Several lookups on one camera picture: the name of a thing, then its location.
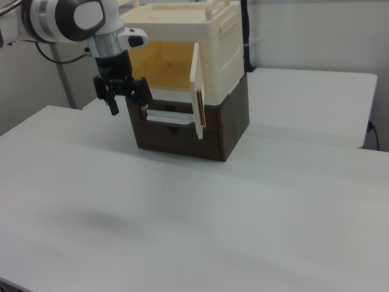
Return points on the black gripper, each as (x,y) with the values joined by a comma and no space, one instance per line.
(114,68)

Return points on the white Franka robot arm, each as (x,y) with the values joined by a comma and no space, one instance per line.
(60,18)

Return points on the cream cabinet door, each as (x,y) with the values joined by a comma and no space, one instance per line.
(197,73)

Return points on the cream plastic cabinet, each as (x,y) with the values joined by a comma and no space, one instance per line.
(225,45)

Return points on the brown drawer with small knob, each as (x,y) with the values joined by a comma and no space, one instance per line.
(161,140)

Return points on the dark brown drawer box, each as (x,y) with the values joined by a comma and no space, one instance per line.
(232,121)

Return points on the grey metal post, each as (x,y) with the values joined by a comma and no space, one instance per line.
(65,82)

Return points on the black camera stand pole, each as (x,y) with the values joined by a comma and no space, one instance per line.
(246,36)

